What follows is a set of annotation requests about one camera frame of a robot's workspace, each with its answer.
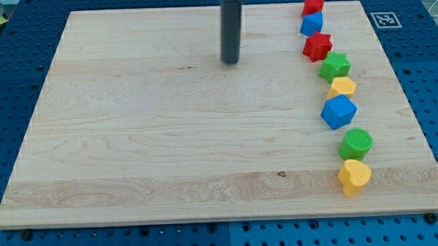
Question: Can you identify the yellow heart block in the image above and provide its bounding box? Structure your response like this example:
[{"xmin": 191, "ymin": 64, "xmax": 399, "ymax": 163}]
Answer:
[{"xmin": 337, "ymin": 159, "xmax": 372, "ymax": 197}]

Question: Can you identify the light wooden board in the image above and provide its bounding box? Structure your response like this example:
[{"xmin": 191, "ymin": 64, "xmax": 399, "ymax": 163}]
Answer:
[{"xmin": 0, "ymin": 1, "xmax": 438, "ymax": 230}]

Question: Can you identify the blue cube block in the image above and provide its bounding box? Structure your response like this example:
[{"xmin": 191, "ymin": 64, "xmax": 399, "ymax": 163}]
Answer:
[{"xmin": 320, "ymin": 94, "xmax": 357, "ymax": 130}]

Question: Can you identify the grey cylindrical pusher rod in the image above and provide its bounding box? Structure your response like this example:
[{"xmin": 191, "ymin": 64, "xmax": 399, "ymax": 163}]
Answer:
[{"xmin": 220, "ymin": 0, "xmax": 243, "ymax": 64}]

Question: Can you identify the red star block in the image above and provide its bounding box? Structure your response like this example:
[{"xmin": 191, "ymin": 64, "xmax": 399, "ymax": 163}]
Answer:
[{"xmin": 303, "ymin": 31, "xmax": 332, "ymax": 63}]

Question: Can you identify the green star block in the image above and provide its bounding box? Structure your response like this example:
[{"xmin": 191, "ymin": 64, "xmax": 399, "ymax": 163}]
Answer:
[{"xmin": 318, "ymin": 51, "xmax": 351, "ymax": 82}]

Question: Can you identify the yellow pentagon block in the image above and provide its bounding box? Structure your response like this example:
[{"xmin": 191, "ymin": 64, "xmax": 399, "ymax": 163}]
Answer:
[{"xmin": 326, "ymin": 77, "xmax": 357, "ymax": 100}]

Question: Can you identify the small blue wedge block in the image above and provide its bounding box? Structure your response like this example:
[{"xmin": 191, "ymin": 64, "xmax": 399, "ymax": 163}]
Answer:
[{"xmin": 300, "ymin": 12, "xmax": 323, "ymax": 36}]

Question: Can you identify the green cylinder block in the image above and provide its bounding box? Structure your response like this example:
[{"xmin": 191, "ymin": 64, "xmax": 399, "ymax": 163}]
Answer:
[{"xmin": 338, "ymin": 128, "xmax": 373, "ymax": 161}]

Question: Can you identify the red cylinder block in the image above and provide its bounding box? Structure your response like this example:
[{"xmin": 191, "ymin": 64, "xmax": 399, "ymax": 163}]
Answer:
[{"xmin": 301, "ymin": 0, "xmax": 325, "ymax": 17}]

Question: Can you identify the white fiducial marker tag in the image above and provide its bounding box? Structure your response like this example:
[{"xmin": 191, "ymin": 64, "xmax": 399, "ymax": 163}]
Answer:
[{"xmin": 371, "ymin": 11, "xmax": 402, "ymax": 29}]

